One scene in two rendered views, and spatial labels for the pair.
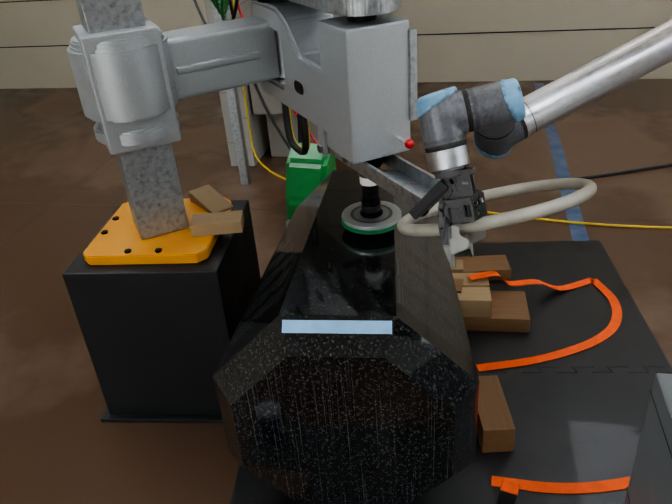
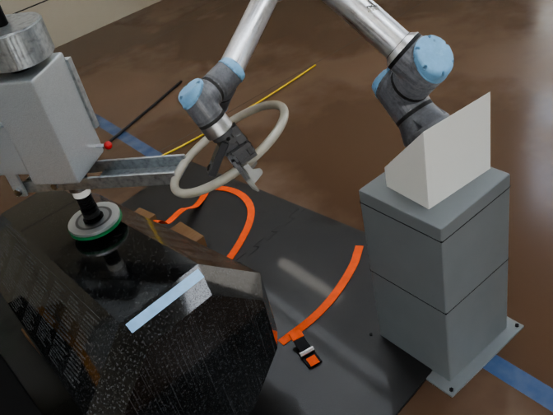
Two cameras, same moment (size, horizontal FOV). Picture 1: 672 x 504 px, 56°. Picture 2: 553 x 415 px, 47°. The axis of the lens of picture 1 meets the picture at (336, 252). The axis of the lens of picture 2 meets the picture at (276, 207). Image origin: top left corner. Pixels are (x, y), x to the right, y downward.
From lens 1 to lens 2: 0.95 m
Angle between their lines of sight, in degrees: 38
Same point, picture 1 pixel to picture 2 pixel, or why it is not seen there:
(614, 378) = (281, 235)
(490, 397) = not seen: hidden behind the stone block
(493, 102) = (229, 76)
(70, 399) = not seen: outside the picture
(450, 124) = (213, 102)
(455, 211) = (240, 156)
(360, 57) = (48, 96)
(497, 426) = not seen: hidden behind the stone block
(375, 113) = (74, 135)
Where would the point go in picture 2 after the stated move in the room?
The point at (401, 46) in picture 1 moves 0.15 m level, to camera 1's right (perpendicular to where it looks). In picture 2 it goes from (67, 74) to (99, 56)
